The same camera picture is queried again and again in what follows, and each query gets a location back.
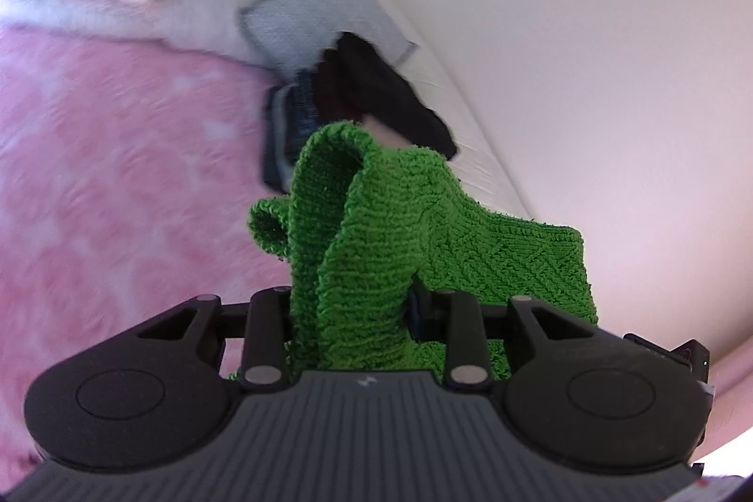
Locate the grey blue pillow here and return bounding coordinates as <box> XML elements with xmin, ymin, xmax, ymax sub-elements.
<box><xmin>238</xmin><ymin>0</ymin><xmax>420</xmax><ymax>80</ymax></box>

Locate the green knitted sweater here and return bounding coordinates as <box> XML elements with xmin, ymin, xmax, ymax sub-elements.
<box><xmin>226</xmin><ymin>121</ymin><xmax>600</xmax><ymax>382</ymax></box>

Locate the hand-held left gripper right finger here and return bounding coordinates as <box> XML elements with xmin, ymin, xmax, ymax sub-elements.
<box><xmin>407</xmin><ymin>288</ymin><xmax>597</xmax><ymax>393</ymax></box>

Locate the pink floral blanket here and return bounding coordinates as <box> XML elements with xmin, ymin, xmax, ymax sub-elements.
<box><xmin>0</xmin><ymin>24</ymin><xmax>307</xmax><ymax>479</ymax></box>

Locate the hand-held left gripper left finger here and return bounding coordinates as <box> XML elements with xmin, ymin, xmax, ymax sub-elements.
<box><xmin>134</xmin><ymin>287</ymin><xmax>294</xmax><ymax>392</ymax></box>

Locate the black folded garment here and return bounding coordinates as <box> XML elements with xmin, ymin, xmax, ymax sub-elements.
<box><xmin>311</xmin><ymin>32</ymin><xmax>460</xmax><ymax>162</ymax></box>

